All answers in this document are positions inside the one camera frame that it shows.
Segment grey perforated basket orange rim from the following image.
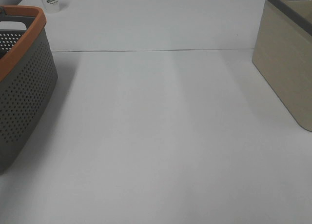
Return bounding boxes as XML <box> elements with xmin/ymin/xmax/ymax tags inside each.
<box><xmin>0</xmin><ymin>5</ymin><xmax>58</xmax><ymax>174</ymax></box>

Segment beige storage box grey rim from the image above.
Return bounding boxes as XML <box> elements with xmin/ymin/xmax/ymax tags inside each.
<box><xmin>252</xmin><ymin>0</ymin><xmax>312</xmax><ymax>131</ymax></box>

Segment white paper coffee cup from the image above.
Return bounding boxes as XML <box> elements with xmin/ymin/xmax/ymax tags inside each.
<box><xmin>41</xmin><ymin>0</ymin><xmax>60</xmax><ymax>13</ymax></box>

